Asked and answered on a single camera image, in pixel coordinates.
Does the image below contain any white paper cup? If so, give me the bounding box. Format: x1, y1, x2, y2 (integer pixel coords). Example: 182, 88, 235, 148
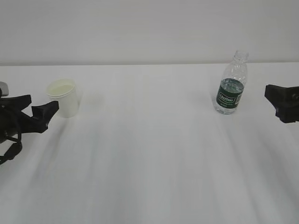
46, 79, 79, 118

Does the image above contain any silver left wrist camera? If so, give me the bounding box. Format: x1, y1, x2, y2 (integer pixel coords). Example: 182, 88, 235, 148
0, 82, 9, 97

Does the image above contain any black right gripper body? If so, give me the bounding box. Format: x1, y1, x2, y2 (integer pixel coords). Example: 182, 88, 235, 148
275, 104, 299, 123

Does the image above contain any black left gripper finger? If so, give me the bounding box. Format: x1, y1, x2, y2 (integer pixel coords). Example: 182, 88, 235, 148
1, 95, 32, 112
31, 101, 59, 124

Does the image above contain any clear bottle green label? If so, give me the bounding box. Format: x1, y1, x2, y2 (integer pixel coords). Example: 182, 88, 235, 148
214, 50, 249, 115

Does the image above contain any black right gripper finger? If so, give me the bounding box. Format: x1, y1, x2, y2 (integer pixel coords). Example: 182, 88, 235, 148
264, 84, 299, 107

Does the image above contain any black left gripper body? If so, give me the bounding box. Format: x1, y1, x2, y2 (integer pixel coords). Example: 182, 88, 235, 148
0, 111, 48, 140

